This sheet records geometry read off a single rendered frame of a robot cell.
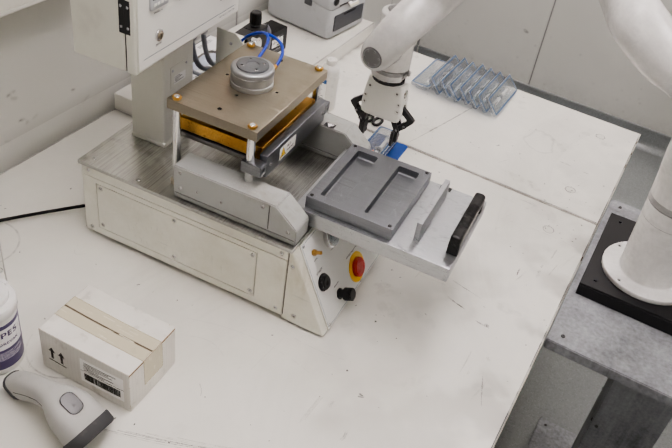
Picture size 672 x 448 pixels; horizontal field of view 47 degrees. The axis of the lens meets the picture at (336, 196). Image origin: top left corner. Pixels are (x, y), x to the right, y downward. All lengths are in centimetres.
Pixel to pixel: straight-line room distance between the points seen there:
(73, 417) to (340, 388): 44
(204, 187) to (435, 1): 61
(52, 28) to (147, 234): 53
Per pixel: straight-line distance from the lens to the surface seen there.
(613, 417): 195
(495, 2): 379
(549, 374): 257
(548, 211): 188
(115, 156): 153
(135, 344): 130
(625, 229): 187
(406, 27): 160
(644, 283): 171
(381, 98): 177
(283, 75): 145
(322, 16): 229
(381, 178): 142
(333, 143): 153
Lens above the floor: 181
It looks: 37 degrees down
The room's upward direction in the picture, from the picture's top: 9 degrees clockwise
